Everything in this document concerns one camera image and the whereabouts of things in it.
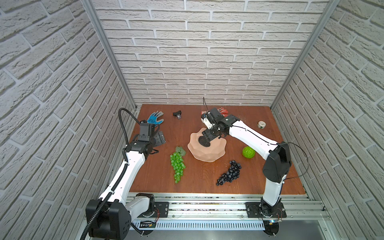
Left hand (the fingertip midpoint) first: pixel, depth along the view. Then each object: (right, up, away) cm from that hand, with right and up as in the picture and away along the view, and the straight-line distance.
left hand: (157, 135), depth 82 cm
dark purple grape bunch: (+43, -22, 0) cm, 48 cm away
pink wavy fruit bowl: (+35, -11, +11) cm, 38 cm away
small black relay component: (+7, +13, +32) cm, 35 cm away
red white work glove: (+43, +15, +32) cm, 56 cm away
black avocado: (+27, -6, +13) cm, 31 cm away
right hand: (+32, +1, +5) cm, 32 cm away
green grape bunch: (+10, -17, +5) cm, 20 cm away
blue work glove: (-11, +10, +28) cm, 32 cm away
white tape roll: (+70, +5, +25) cm, 74 cm away
